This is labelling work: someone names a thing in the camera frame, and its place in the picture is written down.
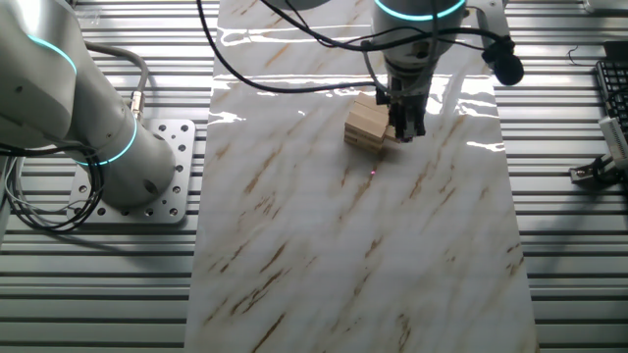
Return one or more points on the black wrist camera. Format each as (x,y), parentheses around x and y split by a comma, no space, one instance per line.
(507,68)

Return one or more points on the marble pattern table mat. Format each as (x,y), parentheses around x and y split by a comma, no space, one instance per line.
(319,245)

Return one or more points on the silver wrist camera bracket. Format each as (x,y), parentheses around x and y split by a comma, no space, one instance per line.
(490,19)

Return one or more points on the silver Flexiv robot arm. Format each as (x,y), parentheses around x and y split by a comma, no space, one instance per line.
(122,157)

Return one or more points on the light grey device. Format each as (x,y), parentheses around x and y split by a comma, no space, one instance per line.
(608,5)

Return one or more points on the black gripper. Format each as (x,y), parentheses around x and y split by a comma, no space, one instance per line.
(407,104)

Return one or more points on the black keyboard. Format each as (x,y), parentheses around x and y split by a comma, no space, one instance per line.
(615,78)

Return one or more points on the black box device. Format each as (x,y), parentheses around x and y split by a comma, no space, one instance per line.
(617,50)

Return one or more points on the metal camera mount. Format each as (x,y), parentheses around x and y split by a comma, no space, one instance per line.
(581,172)

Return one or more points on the protruding wooden Jenga block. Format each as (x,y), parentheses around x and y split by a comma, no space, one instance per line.
(388,134)

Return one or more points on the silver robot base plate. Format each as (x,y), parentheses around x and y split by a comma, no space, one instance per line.
(182,147)

